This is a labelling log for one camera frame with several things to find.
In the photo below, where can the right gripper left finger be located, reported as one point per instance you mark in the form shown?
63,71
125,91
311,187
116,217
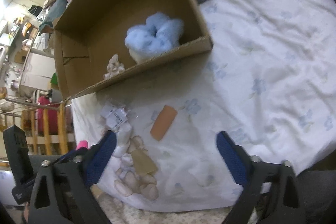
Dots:
97,158

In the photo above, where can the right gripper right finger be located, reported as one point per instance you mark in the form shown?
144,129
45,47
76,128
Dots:
235,157

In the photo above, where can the pink soft ball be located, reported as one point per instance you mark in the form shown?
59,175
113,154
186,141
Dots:
82,145

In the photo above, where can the orange sponge block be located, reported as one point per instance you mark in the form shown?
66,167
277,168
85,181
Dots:
163,122

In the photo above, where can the white lace scrunchie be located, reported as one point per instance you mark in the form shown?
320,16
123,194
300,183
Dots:
114,67

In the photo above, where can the clear plastic wrapper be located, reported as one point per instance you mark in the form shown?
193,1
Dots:
116,114

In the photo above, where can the magenta suitcase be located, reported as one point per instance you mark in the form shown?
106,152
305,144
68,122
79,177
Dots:
52,115

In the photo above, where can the green plastic bucket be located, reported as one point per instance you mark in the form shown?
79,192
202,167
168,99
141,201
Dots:
54,79

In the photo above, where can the white floral bed sheet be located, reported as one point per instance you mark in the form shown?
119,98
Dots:
269,82

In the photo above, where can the light blue fluffy scrunchie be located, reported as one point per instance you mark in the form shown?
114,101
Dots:
158,35

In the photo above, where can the brown cardboard box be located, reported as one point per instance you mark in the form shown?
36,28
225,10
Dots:
90,32

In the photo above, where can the teal pillow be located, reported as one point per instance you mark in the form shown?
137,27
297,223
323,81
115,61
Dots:
55,11

